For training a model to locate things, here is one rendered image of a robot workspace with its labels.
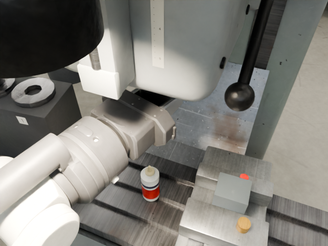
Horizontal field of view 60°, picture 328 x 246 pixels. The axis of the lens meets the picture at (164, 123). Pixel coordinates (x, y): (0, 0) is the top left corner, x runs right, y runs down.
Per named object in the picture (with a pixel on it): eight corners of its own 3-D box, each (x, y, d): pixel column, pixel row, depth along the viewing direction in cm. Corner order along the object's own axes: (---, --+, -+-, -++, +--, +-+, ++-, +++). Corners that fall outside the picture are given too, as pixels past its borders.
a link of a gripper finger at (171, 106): (178, 104, 46) (154, 126, 42) (179, 88, 43) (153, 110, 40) (186, 108, 45) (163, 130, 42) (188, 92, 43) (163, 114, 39)
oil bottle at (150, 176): (155, 204, 65) (154, 177, 57) (139, 198, 66) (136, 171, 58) (162, 190, 67) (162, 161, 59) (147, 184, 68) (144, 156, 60)
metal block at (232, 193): (241, 220, 53) (248, 205, 49) (210, 210, 55) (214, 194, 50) (245, 197, 57) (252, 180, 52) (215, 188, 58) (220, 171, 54)
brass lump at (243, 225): (247, 235, 49) (250, 231, 47) (235, 231, 49) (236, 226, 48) (249, 223, 50) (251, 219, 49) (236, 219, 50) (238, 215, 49)
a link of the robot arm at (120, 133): (178, 105, 36) (112, 167, 30) (175, 153, 43) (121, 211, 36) (107, 70, 42) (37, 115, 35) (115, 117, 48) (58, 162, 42)
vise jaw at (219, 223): (260, 263, 49) (266, 255, 46) (177, 234, 53) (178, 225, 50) (264, 232, 53) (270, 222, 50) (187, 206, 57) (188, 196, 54)
